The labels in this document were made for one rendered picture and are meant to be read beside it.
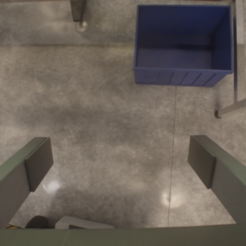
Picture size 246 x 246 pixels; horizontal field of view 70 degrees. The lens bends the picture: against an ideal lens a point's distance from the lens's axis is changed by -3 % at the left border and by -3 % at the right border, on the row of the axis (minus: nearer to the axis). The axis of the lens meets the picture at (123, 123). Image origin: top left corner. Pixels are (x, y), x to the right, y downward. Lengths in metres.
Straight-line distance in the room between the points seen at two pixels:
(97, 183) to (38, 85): 0.64
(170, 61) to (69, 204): 0.91
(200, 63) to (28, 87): 0.96
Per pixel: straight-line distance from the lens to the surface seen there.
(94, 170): 0.96
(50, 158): 0.17
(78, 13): 1.13
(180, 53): 1.05
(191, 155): 0.16
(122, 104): 0.95
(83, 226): 0.92
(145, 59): 1.02
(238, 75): 0.85
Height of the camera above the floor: 0.92
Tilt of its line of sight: 81 degrees down
